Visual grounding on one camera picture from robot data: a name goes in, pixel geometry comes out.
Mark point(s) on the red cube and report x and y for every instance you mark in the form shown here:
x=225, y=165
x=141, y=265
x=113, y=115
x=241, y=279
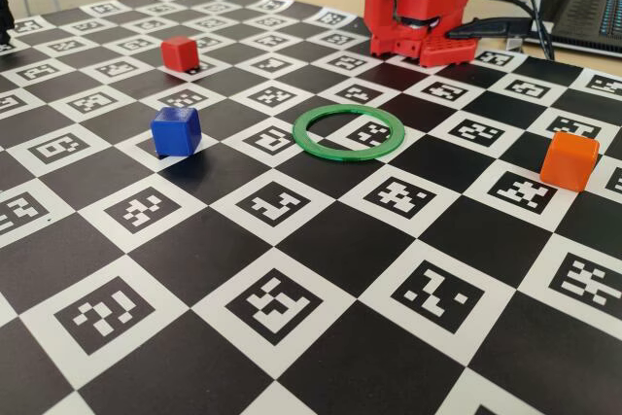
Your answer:
x=179, y=53

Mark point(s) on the blue cube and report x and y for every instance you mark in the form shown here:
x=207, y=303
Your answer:
x=175, y=135

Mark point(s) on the black clamp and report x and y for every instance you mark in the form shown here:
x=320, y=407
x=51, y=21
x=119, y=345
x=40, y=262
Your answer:
x=486, y=26

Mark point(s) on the red robot base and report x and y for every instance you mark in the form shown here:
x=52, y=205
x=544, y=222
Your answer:
x=447, y=53

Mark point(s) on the orange cube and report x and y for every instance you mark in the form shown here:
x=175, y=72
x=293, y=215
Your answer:
x=568, y=162

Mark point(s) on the black stand foot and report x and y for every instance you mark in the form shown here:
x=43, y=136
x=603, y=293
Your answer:
x=5, y=16

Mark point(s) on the dark laptop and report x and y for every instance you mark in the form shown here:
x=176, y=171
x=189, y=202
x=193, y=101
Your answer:
x=583, y=11

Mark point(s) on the black white marker mat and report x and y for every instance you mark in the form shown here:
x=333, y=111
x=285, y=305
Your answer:
x=340, y=240

